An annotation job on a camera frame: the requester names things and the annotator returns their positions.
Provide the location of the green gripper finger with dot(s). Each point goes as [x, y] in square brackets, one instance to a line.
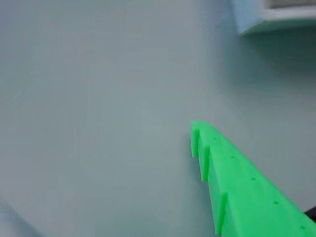
[247, 202]

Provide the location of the white box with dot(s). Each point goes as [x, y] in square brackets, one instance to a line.
[276, 14]

